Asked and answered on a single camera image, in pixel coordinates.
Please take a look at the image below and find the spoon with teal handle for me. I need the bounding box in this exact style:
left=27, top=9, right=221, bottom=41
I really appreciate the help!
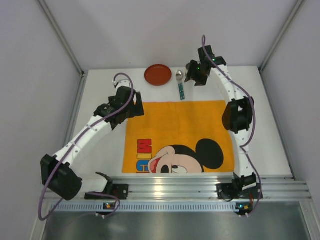
left=175, top=70, right=186, bottom=101

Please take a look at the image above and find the red round plate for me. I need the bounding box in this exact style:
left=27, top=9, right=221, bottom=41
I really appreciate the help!
left=144, top=64, right=172, bottom=87

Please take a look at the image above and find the orange Mickey Mouse placemat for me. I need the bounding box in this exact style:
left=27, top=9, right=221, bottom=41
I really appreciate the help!
left=122, top=100, right=236, bottom=174

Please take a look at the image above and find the metal cup with brown band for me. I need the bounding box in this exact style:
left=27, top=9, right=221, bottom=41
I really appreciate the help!
left=185, top=63, right=190, bottom=76

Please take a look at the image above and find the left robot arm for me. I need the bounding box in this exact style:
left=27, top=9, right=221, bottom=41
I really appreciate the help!
left=40, top=85, right=145, bottom=201

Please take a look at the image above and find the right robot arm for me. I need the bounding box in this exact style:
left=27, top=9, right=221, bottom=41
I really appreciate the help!
left=186, top=45, right=263, bottom=201

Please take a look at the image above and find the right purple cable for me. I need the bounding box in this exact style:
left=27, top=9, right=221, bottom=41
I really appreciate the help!
left=201, top=34, right=262, bottom=218

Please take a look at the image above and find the purple cable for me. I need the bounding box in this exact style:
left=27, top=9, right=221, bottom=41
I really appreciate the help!
left=201, top=34, right=262, bottom=218
left=37, top=72, right=136, bottom=221

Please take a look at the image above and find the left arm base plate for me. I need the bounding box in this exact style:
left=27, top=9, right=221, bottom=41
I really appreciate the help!
left=84, top=183, right=129, bottom=200

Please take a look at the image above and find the left aluminium frame post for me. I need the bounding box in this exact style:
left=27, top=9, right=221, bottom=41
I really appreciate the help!
left=36, top=0, right=85, bottom=76

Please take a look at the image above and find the aluminium frame post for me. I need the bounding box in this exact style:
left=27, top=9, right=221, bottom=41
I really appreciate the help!
left=36, top=0, right=85, bottom=76
left=258, top=0, right=306, bottom=73

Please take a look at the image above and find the slotted cable duct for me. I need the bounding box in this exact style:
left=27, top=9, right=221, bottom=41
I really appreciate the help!
left=55, top=201, right=252, bottom=213

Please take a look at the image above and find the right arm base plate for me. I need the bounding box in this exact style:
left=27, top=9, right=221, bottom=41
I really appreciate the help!
left=216, top=183, right=263, bottom=202

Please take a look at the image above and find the right aluminium frame post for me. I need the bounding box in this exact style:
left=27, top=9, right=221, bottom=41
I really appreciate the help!
left=258, top=0, right=306, bottom=73

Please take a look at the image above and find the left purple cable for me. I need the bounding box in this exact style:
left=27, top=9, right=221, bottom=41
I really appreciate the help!
left=37, top=72, right=136, bottom=221

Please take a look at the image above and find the aluminium mounting rail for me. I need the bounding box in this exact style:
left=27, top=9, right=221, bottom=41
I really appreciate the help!
left=113, top=174, right=312, bottom=201

